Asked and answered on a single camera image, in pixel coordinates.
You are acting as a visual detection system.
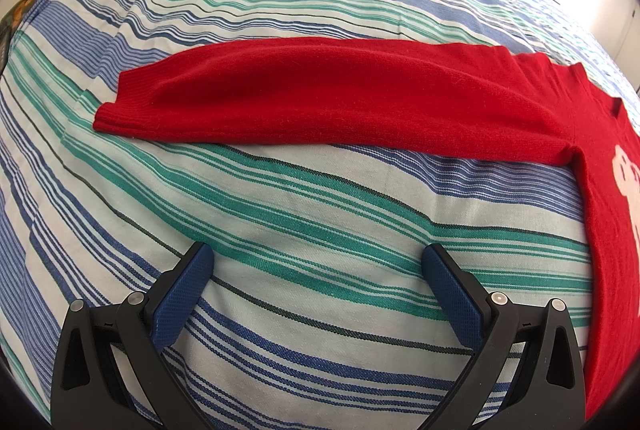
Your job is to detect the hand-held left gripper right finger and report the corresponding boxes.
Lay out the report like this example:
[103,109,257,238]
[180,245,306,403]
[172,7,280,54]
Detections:
[421,244,587,430]

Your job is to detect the red sweater with white rabbit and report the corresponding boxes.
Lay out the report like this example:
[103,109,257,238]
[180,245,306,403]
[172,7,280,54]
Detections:
[92,37,640,418]

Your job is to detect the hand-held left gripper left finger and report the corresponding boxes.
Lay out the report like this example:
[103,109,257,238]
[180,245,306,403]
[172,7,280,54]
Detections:
[50,241,216,430]

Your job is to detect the blue green striped bedspread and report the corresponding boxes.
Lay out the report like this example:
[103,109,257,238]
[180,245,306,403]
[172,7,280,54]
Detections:
[0,0,640,430]

